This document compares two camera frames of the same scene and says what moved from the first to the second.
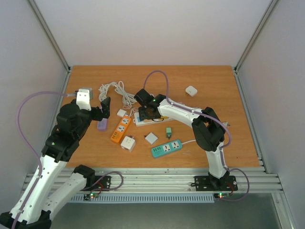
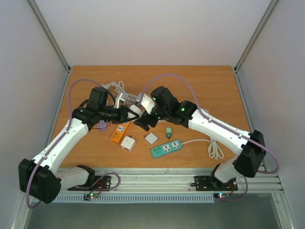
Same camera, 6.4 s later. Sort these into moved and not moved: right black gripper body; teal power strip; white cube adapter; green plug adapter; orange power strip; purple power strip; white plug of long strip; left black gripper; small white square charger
Moved: right black gripper body; white plug of long strip; left black gripper
Not moved: teal power strip; white cube adapter; orange power strip; green plug adapter; purple power strip; small white square charger
